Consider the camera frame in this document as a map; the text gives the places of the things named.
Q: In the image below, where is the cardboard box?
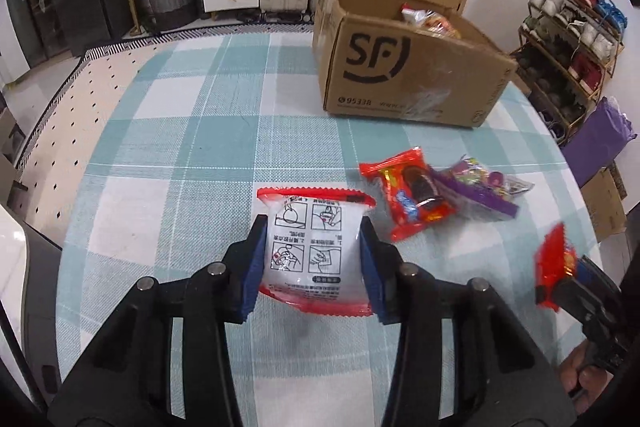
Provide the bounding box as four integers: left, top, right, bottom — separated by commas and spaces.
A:
312, 0, 519, 128

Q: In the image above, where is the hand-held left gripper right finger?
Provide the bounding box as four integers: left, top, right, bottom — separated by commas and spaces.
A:
360, 216, 577, 427

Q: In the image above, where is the metal shoe rack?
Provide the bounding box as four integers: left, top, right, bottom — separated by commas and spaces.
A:
515, 0, 629, 144

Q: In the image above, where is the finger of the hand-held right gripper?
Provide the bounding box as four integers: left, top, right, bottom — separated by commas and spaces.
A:
560, 255, 622, 329

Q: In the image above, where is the white red-edged snack packet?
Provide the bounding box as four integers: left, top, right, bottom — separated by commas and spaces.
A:
256, 187, 377, 317

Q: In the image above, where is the shiny red snack packet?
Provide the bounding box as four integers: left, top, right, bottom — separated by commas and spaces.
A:
534, 223, 581, 312

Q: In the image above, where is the orange chip packet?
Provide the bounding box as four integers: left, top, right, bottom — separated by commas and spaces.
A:
422, 13, 462, 40

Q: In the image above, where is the purple candy packet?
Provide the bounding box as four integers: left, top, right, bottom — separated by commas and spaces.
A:
432, 155, 535, 222

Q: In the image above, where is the person's right hand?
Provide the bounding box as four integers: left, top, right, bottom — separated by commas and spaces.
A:
559, 341, 617, 414

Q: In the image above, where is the beige dotted rug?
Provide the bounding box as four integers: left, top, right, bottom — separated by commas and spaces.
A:
12, 12, 321, 220

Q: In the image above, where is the purple bag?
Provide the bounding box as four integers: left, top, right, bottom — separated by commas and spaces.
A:
562, 97, 636, 188

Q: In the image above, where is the flat cardboard carton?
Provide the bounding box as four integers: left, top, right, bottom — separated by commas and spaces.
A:
580, 167, 629, 244

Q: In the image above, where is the red cookie packet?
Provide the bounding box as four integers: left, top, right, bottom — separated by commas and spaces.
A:
359, 147, 457, 244

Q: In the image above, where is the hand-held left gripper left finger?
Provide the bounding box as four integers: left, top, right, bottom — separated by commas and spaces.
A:
47, 214, 269, 427

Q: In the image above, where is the teal checked tablecloth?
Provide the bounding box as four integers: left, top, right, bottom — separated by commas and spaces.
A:
55, 27, 601, 427

